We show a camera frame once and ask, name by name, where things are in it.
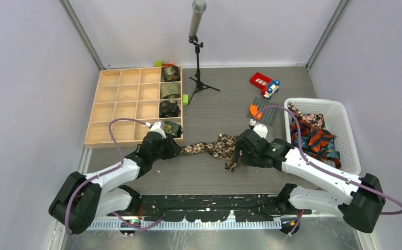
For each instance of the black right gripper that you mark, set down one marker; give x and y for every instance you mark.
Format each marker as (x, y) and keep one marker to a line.
(245, 158)

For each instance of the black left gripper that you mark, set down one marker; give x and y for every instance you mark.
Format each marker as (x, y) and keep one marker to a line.
(173, 149)

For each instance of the brown floral black tie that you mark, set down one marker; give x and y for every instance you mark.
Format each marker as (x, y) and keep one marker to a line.
(223, 148)

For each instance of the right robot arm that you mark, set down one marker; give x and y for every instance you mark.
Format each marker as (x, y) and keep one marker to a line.
(342, 194)

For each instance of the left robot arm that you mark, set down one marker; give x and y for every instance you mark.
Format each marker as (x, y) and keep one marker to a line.
(83, 198)

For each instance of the navy yellow floral rolled tie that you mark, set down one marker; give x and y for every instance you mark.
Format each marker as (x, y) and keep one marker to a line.
(173, 128)

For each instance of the black beige floral rolled tie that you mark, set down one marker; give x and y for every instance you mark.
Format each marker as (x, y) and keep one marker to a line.
(169, 109)

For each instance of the orange curved block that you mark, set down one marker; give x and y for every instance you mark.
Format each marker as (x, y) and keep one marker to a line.
(254, 112)

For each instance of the grey building baseplate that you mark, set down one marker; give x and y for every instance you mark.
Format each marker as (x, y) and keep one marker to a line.
(268, 115)

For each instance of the wooden compartment tray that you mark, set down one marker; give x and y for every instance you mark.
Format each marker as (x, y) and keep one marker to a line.
(124, 100)

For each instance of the olive patterned rolled tie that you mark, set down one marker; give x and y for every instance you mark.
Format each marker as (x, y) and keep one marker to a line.
(170, 90)

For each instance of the red toy truck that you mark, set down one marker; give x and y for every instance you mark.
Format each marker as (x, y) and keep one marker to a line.
(267, 85)

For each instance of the dark gold rolled tie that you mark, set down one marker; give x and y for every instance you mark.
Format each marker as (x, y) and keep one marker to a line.
(171, 74)

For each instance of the orange navy striped tie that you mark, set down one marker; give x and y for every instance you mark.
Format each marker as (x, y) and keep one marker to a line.
(318, 138)

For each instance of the pink floral dark tie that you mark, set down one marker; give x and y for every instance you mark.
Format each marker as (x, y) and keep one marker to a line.
(314, 120)

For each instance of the blue patterned tie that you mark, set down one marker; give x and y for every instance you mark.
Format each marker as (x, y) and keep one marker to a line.
(325, 153)

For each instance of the white plastic basket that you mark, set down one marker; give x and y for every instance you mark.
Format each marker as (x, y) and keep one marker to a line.
(336, 121)

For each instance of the black microphone tripod stand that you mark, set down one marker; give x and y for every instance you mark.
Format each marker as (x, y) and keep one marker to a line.
(199, 85)

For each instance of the grey microphone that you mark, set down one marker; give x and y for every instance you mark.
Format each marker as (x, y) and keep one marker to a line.
(198, 7)

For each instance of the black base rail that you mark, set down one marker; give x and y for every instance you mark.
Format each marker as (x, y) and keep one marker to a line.
(210, 208)

